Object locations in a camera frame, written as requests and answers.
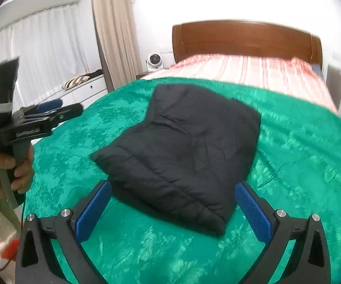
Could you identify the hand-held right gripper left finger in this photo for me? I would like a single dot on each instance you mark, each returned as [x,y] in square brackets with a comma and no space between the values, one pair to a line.
[93,210]

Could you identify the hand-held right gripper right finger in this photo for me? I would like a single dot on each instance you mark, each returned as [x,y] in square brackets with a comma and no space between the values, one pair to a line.
[253,213]

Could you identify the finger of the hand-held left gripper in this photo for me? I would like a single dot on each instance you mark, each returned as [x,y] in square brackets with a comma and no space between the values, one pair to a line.
[50,104]
[68,111]

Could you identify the black puffer jacket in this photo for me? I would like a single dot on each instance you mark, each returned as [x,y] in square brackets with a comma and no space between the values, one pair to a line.
[182,153]

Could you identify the white low cabinet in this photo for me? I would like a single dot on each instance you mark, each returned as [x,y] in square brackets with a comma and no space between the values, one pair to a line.
[84,93]

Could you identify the striped cushion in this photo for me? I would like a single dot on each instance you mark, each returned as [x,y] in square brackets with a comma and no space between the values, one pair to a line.
[75,82]

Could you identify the dark cloth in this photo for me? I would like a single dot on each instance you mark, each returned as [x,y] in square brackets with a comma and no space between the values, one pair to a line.
[95,73]

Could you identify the green plush blanket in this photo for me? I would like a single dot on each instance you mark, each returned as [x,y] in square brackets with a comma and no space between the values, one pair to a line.
[291,168]

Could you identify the white sheer curtain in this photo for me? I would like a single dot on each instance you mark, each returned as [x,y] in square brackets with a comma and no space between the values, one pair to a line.
[46,44]

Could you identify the beige curtain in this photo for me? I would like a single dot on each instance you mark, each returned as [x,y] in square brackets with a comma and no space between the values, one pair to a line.
[114,29]

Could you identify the pink striped bed sheet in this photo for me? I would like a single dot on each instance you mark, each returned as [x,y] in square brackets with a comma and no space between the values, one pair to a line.
[247,68]

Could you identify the grey blue pillow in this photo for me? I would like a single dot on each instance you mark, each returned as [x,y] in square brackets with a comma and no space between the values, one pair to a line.
[318,69]

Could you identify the wooden headboard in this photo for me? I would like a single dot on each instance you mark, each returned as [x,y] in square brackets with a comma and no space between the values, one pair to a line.
[247,38]

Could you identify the white round camera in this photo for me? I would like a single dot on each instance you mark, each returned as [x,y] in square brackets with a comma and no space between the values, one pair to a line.
[152,60]

